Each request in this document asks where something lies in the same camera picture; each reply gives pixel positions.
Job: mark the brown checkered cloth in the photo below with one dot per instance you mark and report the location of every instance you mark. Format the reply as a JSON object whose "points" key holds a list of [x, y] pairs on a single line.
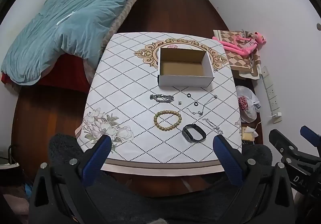
{"points": [[238, 63]]}

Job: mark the bed with checkered sheet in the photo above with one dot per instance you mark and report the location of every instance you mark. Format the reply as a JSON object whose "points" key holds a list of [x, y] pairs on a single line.
{"points": [[120, 18]]}

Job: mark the teal duvet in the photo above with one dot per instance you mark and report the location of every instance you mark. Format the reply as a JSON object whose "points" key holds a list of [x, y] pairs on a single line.
{"points": [[62, 26]]}

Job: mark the white cardboard box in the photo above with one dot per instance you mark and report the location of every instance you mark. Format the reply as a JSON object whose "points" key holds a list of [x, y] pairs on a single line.
{"points": [[185, 81]]}

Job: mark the yellow tissue pack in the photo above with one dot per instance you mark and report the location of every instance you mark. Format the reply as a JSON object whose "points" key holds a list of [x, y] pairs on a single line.
{"points": [[248, 136]]}

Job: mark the black wristband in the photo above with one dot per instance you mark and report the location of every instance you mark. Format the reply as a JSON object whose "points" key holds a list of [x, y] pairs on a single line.
{"points": [[186, 134]]}

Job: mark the white charger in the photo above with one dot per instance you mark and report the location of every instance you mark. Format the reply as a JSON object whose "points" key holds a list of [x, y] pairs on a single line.
{"points": [[277, 117]]}

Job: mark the white plastic bag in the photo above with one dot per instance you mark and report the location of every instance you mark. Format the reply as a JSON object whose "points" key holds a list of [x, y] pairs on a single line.
{"points": [[247, 113]]}

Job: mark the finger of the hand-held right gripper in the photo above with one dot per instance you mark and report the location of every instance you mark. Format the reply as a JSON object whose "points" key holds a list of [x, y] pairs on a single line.
{"points": [[312, 135], [278, 141]]}

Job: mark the white power strip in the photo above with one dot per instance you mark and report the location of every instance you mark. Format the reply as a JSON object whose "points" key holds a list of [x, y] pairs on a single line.
{"points": [[270, 93]]}

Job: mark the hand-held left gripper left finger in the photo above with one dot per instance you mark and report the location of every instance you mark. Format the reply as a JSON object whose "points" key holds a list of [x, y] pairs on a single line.
{"points": [[97, 156]]}

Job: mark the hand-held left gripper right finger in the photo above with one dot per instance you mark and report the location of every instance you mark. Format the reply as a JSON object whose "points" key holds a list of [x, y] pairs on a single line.
{"points": [[227, 158]]}

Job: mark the diamond patterned tablecloth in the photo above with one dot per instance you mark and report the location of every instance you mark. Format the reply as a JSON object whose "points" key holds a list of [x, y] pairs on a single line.
{"points": [[130, 68]]}

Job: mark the pink plush toy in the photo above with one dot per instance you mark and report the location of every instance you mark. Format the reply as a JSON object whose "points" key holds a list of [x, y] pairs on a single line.
{"points": [[238, 47]]}

